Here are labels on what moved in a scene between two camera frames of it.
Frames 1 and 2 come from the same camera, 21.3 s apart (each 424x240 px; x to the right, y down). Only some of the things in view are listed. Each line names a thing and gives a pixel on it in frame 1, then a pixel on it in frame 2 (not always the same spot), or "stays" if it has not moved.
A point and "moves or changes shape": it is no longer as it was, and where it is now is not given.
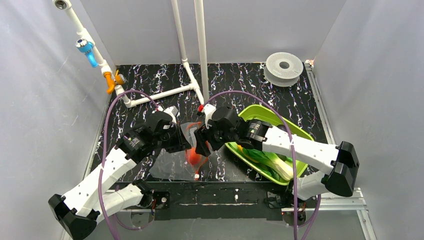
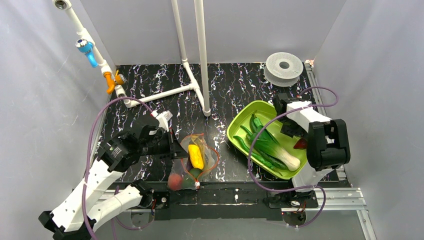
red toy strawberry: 194,158 → 174,181
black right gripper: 202,141 → 291,129
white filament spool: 283,69 stays
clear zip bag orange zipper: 185,165 moves or changes shape
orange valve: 118,79 stays
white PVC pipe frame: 199,85 stays
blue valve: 87,47 stays
